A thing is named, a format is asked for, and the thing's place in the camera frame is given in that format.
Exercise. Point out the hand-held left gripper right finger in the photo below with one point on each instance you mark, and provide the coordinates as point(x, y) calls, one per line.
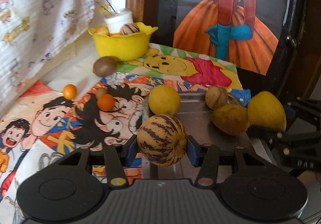
point(192, 151)

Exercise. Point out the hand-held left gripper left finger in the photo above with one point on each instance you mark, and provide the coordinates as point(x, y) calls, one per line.
point(131, 151)

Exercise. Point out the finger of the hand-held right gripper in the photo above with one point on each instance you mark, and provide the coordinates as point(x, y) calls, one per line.
point(289, 111)
point(275, 138)

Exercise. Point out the small yellow lemon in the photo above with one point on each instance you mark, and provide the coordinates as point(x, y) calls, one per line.
point(265, 111)

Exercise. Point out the metal tray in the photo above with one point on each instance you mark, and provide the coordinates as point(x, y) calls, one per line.
point(200, 123)

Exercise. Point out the purple striped pepino melon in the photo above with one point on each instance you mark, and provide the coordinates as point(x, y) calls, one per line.
point(161, 140)

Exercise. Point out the small orange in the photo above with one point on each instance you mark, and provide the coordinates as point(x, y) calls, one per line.
point(106, 102)
point(69, 91)

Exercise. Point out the pale tan pepino melon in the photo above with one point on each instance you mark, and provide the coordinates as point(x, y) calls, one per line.
point(216, 97)

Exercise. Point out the small brown longan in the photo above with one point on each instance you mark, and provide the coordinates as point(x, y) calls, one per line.
point(100, 91)

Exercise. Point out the brown kiwi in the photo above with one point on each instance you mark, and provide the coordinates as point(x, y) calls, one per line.
point(104, 66)

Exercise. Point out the yellow bear drawing sheet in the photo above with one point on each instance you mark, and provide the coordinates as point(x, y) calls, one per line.
point(200, 73)

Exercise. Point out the cartoon kids drawing sheet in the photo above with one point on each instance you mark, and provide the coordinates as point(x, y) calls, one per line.
point(37, 118)

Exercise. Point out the yellow flower-shaped bowl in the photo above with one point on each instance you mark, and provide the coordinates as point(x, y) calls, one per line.
point(120, 47)

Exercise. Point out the small striped fruit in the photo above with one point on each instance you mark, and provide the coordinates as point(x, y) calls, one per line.
point(129, 29)

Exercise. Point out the small yellow fruit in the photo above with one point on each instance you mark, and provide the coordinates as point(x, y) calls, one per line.
point(102, 30)

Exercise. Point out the white plastic cup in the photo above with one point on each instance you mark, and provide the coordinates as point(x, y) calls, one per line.
point(117, 20)

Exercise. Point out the white cartoon printed blanket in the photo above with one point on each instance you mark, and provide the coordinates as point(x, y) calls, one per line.
point(37, 25)

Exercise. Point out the wall poster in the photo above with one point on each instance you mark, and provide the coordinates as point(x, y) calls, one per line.
point(200, 25)

